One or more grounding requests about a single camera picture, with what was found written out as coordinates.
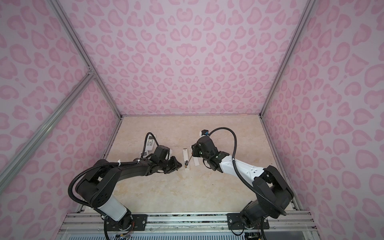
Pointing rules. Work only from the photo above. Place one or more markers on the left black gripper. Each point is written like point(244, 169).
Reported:
point(178, 165)

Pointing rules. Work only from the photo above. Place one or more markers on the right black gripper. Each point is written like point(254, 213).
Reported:
point(196, 147)

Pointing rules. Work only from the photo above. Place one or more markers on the long slim white remote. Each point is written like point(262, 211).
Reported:
point(186, 156)

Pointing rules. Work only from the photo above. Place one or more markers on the white battery cover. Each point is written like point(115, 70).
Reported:
point(196, 161)

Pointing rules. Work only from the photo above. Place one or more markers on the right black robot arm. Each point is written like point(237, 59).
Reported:
point(272, 191)

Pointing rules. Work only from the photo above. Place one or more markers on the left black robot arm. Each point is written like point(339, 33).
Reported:
point(94, 186)

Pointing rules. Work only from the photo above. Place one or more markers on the white air conditioner remote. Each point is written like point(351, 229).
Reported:
point(151, 143)

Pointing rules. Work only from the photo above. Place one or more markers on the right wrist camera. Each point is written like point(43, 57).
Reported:
point(204, 133)

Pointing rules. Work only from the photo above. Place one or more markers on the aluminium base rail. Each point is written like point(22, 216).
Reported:
point(296, 225)

